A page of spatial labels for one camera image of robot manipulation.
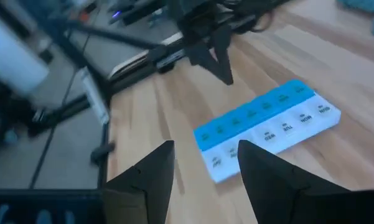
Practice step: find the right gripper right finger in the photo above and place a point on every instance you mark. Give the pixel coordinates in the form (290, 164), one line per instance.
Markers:
(286, 193)

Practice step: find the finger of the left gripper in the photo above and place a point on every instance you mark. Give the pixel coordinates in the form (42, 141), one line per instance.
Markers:
(224, 53)
(205, 59)

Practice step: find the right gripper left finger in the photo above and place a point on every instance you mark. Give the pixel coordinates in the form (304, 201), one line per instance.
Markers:
(149, 189)

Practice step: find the blue white weekly pill organiser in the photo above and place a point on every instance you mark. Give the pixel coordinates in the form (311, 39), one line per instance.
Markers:
(267, 127)

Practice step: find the teal patterned fabric pouch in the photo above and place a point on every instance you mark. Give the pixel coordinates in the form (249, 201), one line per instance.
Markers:
(364, 6)

